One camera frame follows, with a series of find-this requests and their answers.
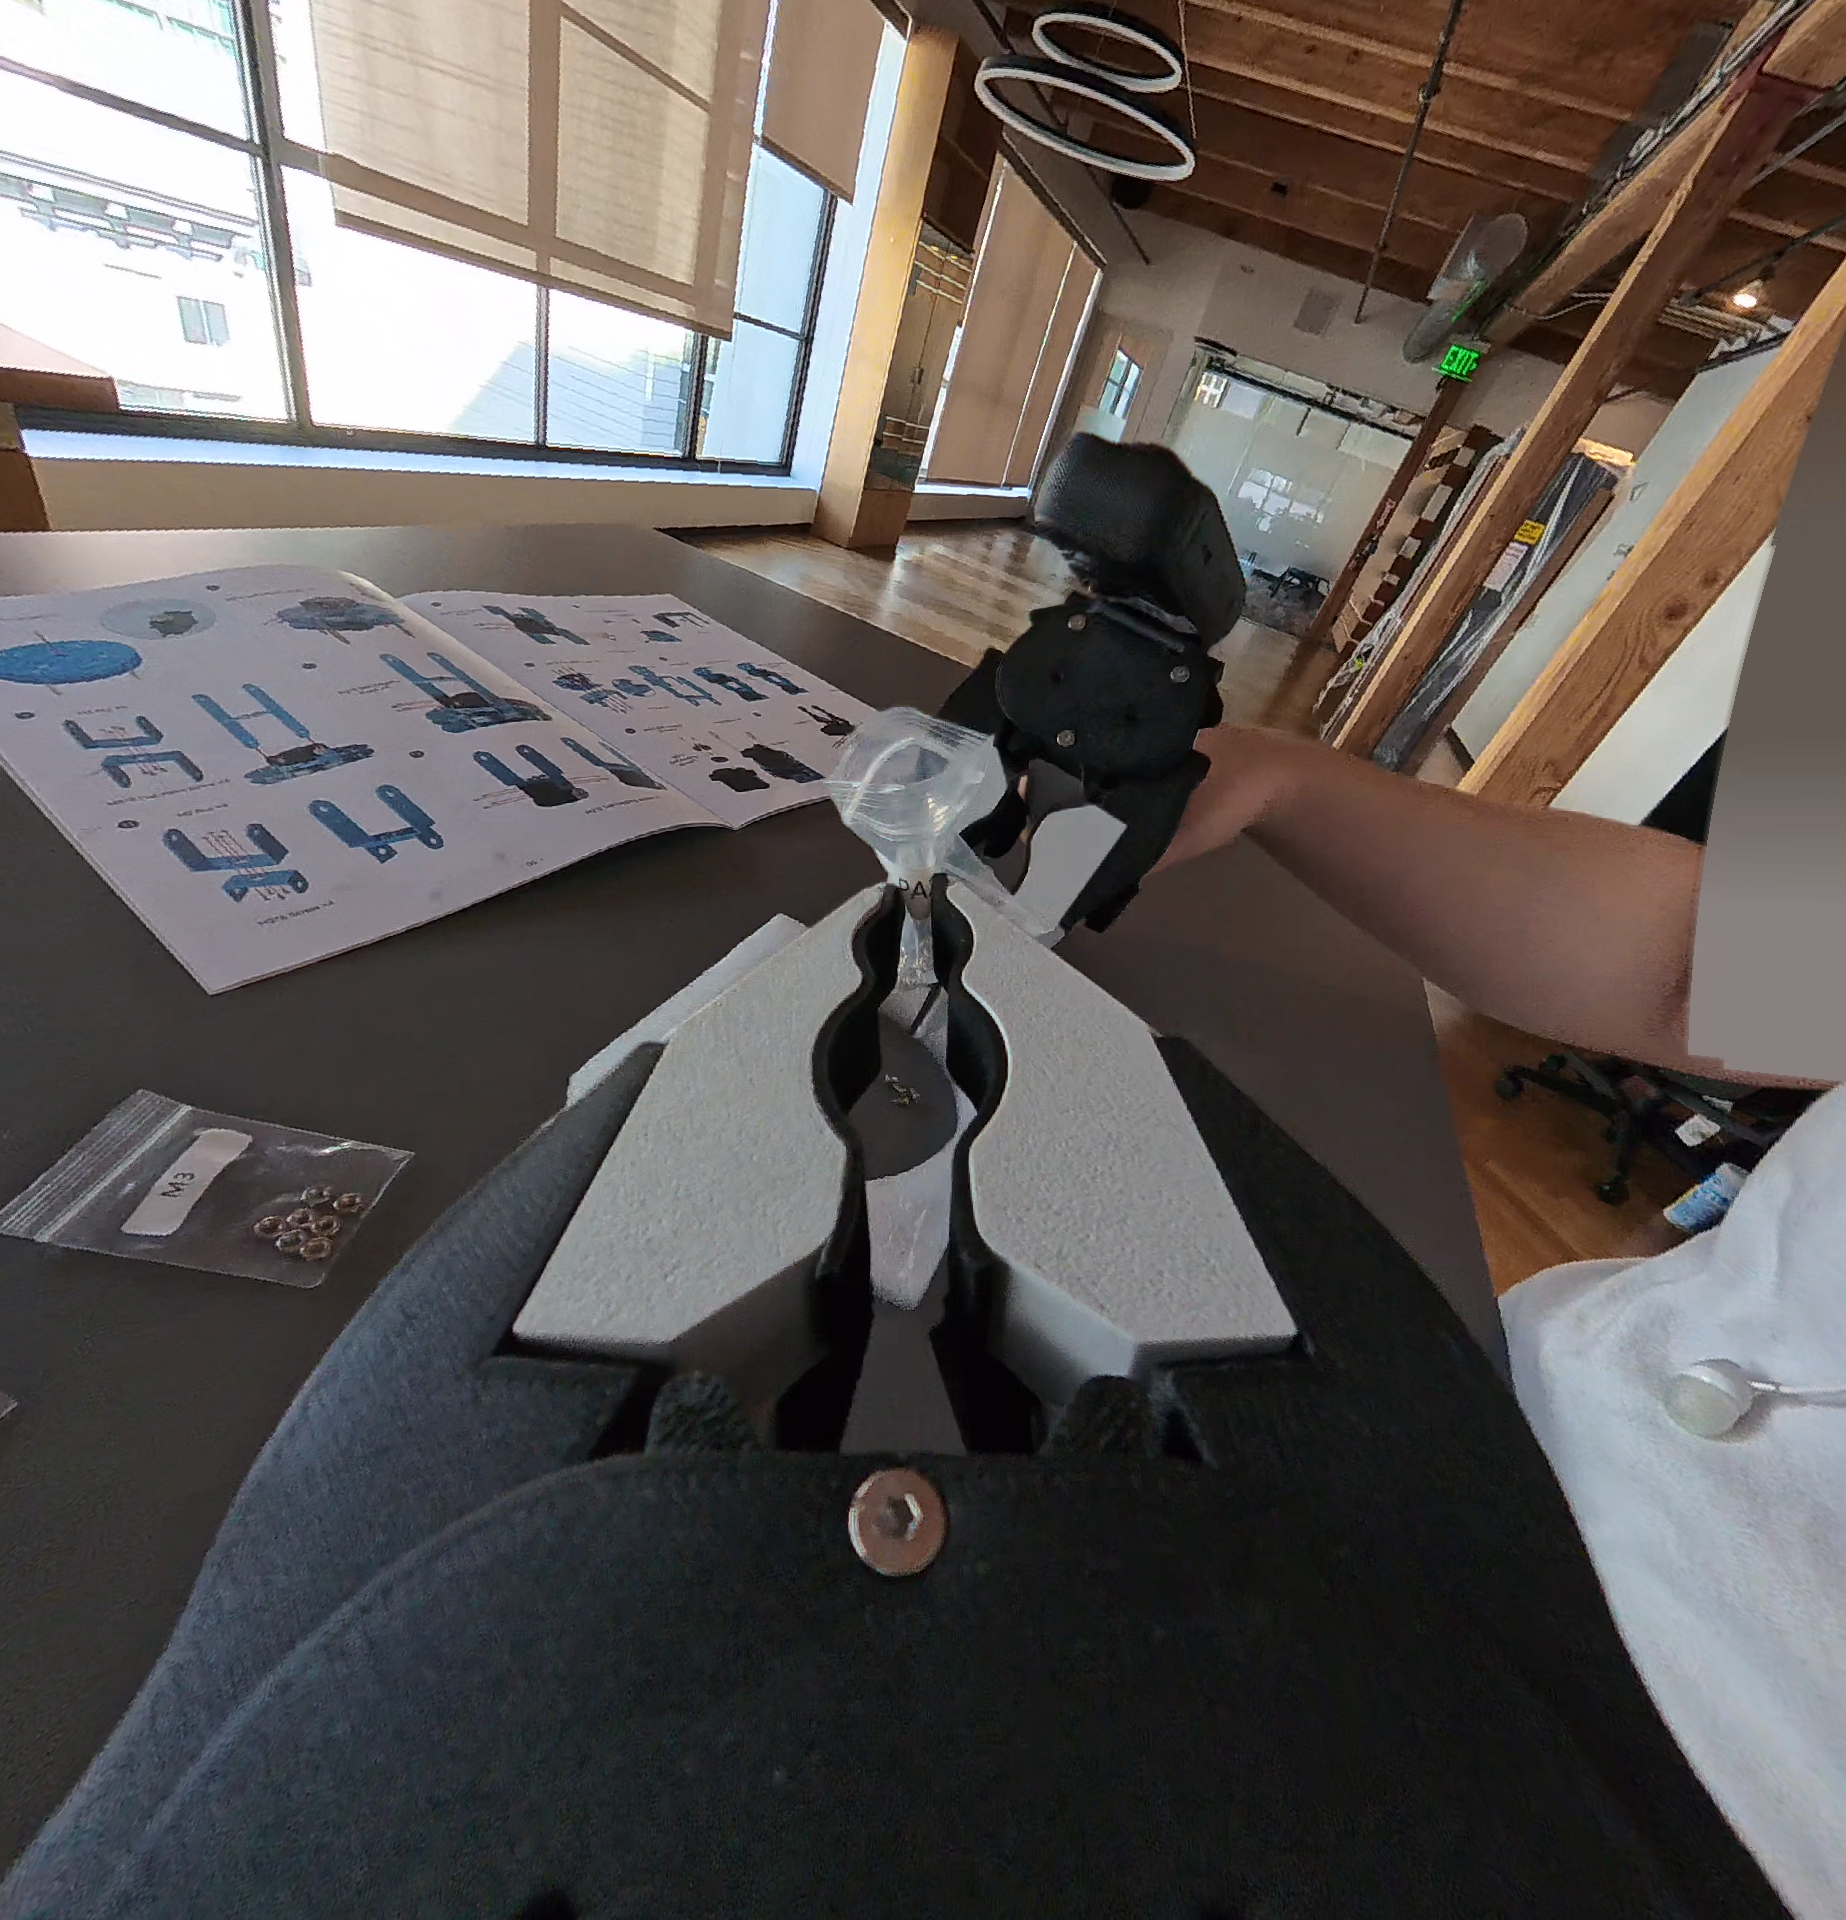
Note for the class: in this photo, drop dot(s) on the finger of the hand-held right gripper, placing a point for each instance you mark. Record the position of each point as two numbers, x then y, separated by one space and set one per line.
1074 862
997 811

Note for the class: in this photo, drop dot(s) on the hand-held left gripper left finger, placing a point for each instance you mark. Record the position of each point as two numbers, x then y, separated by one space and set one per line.
698 1200

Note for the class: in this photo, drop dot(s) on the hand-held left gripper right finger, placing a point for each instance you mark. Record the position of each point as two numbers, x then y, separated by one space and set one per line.
1119 1186

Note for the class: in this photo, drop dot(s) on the clear bag of tiny screws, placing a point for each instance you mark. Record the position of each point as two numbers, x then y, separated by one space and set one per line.
908 781

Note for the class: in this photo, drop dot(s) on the person's right forearm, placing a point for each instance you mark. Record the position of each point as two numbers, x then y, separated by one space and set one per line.
1508 901

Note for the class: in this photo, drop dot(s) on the dark grey desk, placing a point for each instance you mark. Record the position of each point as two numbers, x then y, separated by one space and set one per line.
412 1051

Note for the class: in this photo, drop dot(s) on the person's right hand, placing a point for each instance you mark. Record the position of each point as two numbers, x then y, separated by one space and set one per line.
1239 787

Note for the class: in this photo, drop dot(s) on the black office chair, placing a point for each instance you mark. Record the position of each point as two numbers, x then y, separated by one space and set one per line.
1614 1102

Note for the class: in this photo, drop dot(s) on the clear zip bag of nuts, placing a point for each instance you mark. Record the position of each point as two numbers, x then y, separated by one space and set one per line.
190 1186

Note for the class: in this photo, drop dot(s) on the blue plastic bottle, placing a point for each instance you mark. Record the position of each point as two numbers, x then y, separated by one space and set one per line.
1711 1200

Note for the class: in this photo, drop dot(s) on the illustrated instruction booklet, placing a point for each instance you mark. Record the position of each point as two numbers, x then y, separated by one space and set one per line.
337 721

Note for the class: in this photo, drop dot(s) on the beige roller blind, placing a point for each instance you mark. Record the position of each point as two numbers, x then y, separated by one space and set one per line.
818 90
562 150

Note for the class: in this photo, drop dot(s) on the person's white shirt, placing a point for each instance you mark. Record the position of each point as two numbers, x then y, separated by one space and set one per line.
1734 1576

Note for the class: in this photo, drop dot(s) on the large paned window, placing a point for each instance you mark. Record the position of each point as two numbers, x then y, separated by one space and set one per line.
412 361

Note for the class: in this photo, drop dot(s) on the white foam frame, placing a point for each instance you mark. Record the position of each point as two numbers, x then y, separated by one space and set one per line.
905 1238

